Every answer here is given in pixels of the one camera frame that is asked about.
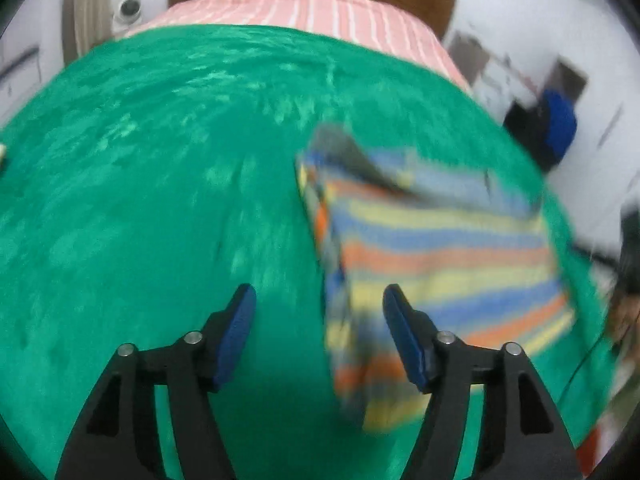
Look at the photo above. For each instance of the black clothes pile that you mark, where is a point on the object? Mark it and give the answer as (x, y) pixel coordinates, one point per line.
(530, 127)

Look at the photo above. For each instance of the small white fan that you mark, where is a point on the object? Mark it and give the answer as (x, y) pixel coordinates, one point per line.
(128, 12)

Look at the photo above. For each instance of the green patterned bedspread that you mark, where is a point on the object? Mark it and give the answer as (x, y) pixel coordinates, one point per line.
(156, 174)

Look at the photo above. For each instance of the multicolour striped knit sweater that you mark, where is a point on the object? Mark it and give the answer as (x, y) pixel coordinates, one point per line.
(472, 254)

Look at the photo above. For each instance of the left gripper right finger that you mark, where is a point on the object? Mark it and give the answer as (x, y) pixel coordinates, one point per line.
(522, 434)

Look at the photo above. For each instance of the white desk cabinet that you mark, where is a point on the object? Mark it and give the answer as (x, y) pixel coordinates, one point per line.
(495, 83)

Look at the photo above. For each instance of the pink striped bed sheet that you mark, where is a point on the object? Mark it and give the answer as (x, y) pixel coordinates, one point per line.
(367, 23)

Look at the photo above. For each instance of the beige curtain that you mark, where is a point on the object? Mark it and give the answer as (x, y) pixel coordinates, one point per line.
(85, 25)

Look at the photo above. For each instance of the blue garment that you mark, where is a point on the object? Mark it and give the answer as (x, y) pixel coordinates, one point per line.
(562, 123)

